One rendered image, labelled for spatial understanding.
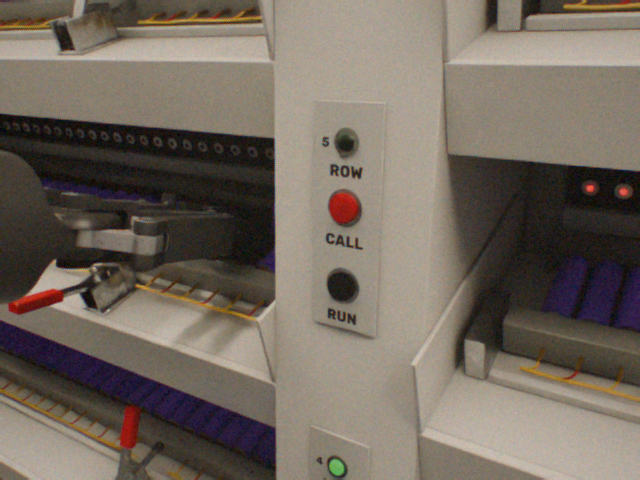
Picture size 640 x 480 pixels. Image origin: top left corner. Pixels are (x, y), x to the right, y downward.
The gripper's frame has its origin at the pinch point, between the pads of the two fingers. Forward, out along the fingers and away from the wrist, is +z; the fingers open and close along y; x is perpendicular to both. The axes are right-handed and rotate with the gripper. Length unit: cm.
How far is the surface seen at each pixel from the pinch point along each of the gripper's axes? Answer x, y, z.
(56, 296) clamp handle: 6.4, 8.6, -7.3
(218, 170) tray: -3.8, 10.5, 10.8
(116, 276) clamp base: 5.2, 8.2, -2.5
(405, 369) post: 5.1, -17.3, -4.9
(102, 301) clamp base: 7.1, 8.2, -3.6
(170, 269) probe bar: 4.2, 4.8, -0.3
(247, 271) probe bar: 3.1, -2.1, 0.5
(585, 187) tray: -5.9, -22.6, 10.1
